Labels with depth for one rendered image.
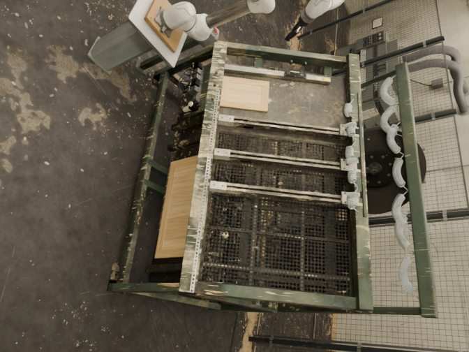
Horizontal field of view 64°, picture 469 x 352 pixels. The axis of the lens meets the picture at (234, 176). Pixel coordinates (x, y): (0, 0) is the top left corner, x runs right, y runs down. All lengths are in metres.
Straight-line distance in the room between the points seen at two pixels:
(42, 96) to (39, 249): 1.13
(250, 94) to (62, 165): 1.62
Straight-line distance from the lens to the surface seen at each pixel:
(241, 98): 3.27
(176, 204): 3.28
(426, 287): 3.08
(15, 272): 2.93
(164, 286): 2.81
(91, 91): 3.49
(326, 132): 3.19
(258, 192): 2.83
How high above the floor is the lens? 2.65
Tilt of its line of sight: 34 degrees down
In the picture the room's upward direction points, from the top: 79 degrees clockwise
